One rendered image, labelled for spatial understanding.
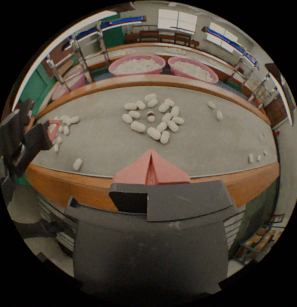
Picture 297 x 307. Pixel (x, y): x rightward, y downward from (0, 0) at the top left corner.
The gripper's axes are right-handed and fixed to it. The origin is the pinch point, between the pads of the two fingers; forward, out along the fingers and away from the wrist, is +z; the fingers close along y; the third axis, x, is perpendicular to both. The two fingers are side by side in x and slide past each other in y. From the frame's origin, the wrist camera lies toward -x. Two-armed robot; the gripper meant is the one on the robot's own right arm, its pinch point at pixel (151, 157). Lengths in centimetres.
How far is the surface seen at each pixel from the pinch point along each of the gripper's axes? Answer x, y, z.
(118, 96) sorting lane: -6.3, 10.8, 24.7
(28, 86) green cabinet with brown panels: -42, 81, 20
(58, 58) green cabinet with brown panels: -66, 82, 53
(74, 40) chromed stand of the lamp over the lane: -35.1, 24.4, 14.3
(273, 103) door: -114, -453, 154
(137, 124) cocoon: 0.7, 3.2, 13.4
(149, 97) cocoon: -5.4, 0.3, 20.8
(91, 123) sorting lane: 0.4, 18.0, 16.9
